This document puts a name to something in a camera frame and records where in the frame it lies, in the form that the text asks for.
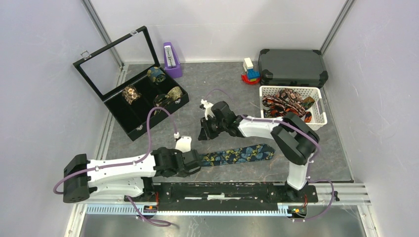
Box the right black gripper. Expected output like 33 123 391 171
198 115 227 141

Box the blue yellow patterned tie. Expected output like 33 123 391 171
200 144 276 167

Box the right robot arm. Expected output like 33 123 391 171
198 100 320 201

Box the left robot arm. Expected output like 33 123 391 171
63 147 202 203

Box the colourful toy block stack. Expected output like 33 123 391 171
241 58 260 85

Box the white plastic basket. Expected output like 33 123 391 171
259 86 328 131

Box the rolled olive gold tie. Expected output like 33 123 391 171
168 86 183 101

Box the orange black tie pile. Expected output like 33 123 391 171
262 88 315 123

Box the purple metronome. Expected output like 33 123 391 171
164 42 183 79

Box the rolled teal tie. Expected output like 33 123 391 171
147 67 166 84

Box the dark grey hard case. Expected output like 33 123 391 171
258 48 329 88

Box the rolled brown floral tie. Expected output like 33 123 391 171
122 85 142 105

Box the black tie display box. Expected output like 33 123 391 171
73 26 190 141

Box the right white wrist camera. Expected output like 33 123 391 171
199 99 214 120

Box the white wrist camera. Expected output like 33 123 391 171
174 132 192 153
199 99 214 120

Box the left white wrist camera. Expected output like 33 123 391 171
174 132 192 153

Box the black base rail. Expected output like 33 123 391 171
132 182 318 211

